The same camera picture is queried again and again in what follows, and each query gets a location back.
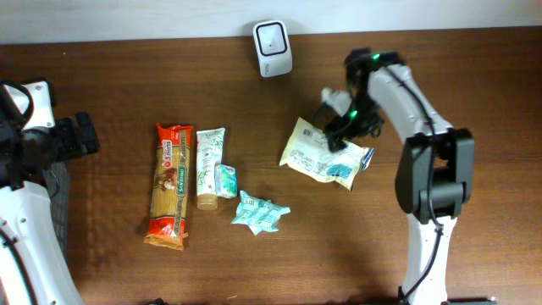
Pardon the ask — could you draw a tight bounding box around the white cosmetic tube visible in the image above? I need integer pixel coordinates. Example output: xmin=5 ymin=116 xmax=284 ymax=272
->
xmin=196 ymin=128 xmax=225 ymax=211

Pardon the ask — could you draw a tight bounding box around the grey plastic mesh basket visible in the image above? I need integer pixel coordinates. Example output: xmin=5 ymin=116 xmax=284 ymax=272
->
xmin=45 ymin=163 xmax=70 ymax=258

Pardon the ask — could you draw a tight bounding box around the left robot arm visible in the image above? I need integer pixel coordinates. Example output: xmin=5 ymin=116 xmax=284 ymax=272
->
xmin=1 ymin=79 xmax=100 ymax=304

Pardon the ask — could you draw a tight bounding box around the white barcode scanner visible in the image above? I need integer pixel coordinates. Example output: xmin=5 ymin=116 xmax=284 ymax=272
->
xmin=252 ymin=20 xmax=293 ymax=78

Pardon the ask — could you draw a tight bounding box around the teal crinkled snack packet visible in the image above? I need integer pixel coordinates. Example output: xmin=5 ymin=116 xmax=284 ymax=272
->
xmin=231 ymin=191 xmax=290 ymax=236

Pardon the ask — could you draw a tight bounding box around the small teal white packet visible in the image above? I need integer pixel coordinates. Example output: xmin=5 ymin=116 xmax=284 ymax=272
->
xmin=214 ymin=164 xmax=237 ymax=199

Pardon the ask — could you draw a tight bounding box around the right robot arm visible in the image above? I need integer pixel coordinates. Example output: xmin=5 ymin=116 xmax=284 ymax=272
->
xmin=324 ymin=48 xmax=475 ymax=304

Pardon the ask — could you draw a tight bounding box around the left black camera cable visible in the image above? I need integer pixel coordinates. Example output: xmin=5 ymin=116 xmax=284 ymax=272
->
xmin=0 ymin=80 xmax=39 ymax=305

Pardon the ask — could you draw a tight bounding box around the orange spaghetti packet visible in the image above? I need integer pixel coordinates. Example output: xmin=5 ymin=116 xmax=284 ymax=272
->
xmin=144 ymin=125 xmax=193 ymax=251

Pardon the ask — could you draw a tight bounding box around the cream snack bag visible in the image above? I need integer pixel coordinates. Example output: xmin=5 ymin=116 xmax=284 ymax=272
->
xmin=279 ymin=118 xmax=374 ymax=191

